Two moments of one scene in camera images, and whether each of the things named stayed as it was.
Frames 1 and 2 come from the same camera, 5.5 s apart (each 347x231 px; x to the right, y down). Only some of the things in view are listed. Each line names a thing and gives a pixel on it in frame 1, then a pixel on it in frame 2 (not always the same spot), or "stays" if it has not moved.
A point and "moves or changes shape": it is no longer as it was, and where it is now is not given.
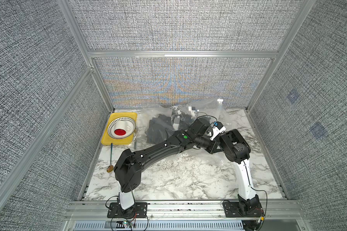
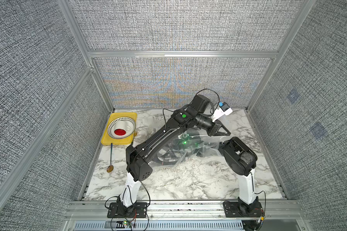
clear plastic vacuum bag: (157, 123) moves or changes shape
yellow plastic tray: (107, 140) stays
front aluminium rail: (85, 210) stays
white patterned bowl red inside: (121, 127) stays
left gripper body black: (205, 143) -> (205, 124)
